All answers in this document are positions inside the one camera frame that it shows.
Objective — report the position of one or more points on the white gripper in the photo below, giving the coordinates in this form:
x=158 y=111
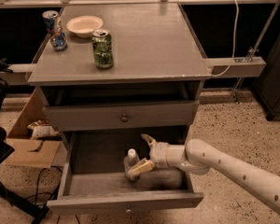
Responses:
x=159 y=154

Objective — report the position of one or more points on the clear plastic water bottle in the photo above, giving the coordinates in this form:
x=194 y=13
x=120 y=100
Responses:
x=130 y=160

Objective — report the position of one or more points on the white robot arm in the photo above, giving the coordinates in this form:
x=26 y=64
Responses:
x=197 y=157

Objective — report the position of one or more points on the closed grey top drawer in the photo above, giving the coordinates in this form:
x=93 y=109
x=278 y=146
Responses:
x=121 y=116

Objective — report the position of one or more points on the open grey middle drawer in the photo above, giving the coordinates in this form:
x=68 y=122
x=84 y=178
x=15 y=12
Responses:
x=94 y=180

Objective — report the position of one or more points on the grey wooden drawer cabinet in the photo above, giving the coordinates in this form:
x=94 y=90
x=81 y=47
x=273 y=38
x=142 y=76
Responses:
x=156 y=59

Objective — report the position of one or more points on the brown cardboard box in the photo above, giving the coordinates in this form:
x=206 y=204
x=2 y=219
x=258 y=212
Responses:
x=32 y=152

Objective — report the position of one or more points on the green soda can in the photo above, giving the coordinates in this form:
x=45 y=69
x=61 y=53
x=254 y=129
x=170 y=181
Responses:
x=102 y=48

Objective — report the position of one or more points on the dark cabinet at right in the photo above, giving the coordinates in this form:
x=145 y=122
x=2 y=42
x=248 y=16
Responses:
x=268 y=84

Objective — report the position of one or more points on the white paper bowl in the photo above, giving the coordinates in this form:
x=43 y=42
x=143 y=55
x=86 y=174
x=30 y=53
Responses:
x=83 y=26

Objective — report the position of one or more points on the blue red soda can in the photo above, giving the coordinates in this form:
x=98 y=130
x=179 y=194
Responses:
x=54 y=28

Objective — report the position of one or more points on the grey metal rail beam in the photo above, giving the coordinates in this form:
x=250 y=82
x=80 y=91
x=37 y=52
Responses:
x=229 y=67

